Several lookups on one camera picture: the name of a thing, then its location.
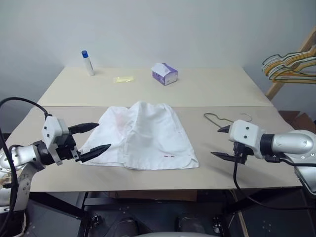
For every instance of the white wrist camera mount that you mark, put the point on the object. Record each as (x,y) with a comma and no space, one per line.
(53,128)
(244,133)

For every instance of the black table frame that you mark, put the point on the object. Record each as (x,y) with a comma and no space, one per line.
(59,205)

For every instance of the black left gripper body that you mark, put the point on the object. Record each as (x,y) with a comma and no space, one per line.
(65,148)

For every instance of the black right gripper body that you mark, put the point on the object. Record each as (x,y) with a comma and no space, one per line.
(240,151)

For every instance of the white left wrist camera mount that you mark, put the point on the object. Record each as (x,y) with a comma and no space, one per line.
(53,128)

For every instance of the purple tissue box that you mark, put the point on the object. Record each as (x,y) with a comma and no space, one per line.
(168,76)

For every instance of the white shorts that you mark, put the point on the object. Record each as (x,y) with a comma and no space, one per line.
(148,138)

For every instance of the brown cardboard box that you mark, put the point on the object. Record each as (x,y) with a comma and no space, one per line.
(301,121)

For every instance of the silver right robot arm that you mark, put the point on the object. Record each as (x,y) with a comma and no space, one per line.
(291,143)

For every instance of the white bottle with blue cap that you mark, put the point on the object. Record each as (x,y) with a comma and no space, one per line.
(88,65)

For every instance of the small yellow packet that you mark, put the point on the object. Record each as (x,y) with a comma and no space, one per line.
(123,79)

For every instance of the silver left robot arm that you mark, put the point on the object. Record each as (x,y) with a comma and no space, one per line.
(21,154)

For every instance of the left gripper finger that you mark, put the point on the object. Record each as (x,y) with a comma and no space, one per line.
(95,152)
(84,127)

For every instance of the dark rounded shape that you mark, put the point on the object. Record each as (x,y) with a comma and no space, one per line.
(127,227)

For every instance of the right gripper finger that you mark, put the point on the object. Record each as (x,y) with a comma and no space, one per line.
(225,129)
(223,155)

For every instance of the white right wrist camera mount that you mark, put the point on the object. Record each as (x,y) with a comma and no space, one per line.
(244,133)

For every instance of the wooden clothes rack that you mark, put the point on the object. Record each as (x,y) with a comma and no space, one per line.
(274,90)

